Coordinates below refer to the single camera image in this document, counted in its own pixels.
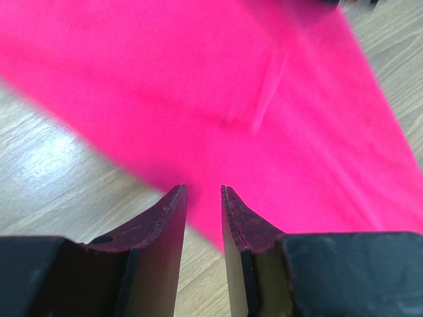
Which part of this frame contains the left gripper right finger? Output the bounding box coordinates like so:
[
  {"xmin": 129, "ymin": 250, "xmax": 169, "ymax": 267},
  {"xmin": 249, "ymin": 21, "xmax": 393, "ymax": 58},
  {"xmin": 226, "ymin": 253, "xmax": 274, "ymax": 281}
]
[{"xmin": 221, "ymin": 186, "xmax": 422, "ymax": 316}]

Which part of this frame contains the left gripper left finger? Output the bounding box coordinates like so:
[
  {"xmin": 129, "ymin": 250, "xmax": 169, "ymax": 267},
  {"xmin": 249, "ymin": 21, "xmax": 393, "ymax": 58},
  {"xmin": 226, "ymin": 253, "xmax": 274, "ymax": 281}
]
[{"xmin": 1, "ymin": 185, "xmax": 188, "ymax": 316}]

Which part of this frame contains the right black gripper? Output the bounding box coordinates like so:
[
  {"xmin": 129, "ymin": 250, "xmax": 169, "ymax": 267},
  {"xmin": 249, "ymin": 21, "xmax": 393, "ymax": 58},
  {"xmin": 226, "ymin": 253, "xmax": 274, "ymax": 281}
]
[{"xmin": 323, "ymin": 0, "xmax": 379, "ymax": 7}]

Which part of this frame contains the crimson t shirt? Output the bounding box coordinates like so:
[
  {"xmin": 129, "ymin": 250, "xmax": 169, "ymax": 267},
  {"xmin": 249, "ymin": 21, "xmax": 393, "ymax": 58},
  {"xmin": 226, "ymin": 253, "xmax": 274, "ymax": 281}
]
[{"xmin": 1, "ymin": 1, "xmax": 422, "ymax": 248}]

